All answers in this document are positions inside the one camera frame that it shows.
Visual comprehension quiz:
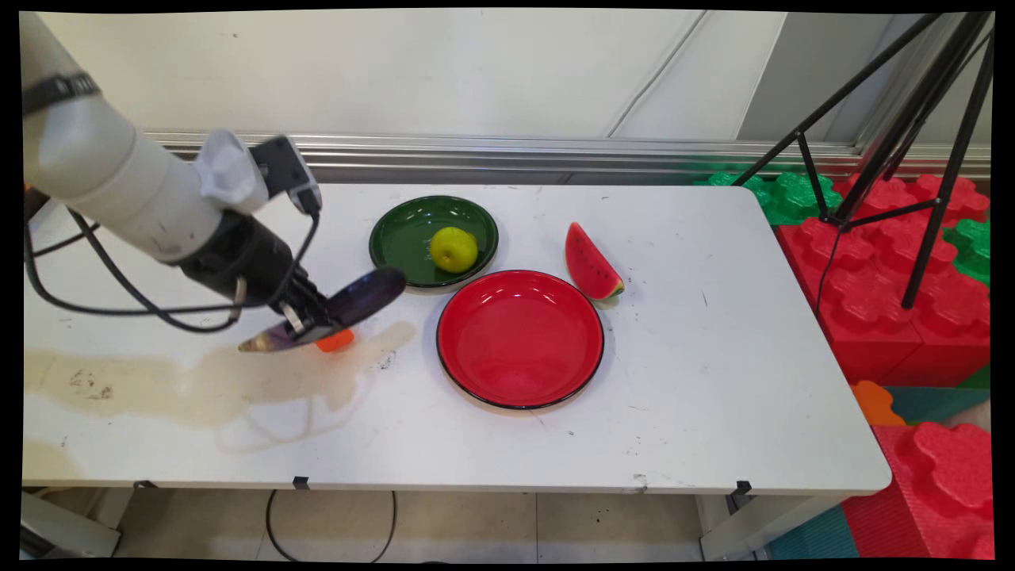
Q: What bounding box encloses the large red foam block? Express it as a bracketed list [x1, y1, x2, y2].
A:
[776, 173, 992, 387]

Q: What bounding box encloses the red plate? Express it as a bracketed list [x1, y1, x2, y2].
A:
[435, 270, 605, 411]

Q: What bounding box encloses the aluminium rail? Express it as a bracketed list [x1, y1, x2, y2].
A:
[147, 131, 992, 188]

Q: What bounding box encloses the green foam block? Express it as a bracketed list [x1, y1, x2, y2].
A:
[692, 170, 843, 228]
[942, 217, 992, 288]

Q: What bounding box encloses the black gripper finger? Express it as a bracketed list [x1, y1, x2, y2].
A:
[278, 301, 312, 336]
[303, 277, 339, 331]

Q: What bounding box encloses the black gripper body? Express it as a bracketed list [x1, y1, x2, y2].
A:
[180, 213, 327, 327]

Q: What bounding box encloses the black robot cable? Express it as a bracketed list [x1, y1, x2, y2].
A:
[22, 210, 321, 334]

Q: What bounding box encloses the purple eggplant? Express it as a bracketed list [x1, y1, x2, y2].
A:
[237, 266, 408, 354]

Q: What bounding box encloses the watermelon slice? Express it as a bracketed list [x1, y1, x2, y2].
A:
[565, 221, 626, 302]

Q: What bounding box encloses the black cable loop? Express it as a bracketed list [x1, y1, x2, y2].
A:
[265, 490, 397, 563]

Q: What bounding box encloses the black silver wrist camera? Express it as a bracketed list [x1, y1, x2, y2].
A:
[249, 135, 324, 217]

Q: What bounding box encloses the green plate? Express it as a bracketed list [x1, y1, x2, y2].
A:
[369, 195, 500, 289]

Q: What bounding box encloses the white table leg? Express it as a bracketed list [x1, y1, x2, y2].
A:
[20, 491, 121, 559]
[698, 493, 843, 561]

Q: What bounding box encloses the black tripod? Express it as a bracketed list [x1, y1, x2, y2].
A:
[733, 12, 996, 310]

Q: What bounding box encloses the orange foam piece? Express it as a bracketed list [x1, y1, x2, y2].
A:
[851, 380, 906, 427]

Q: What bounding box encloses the yellow green apple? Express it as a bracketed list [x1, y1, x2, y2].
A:
[430, 227, 480, 274]

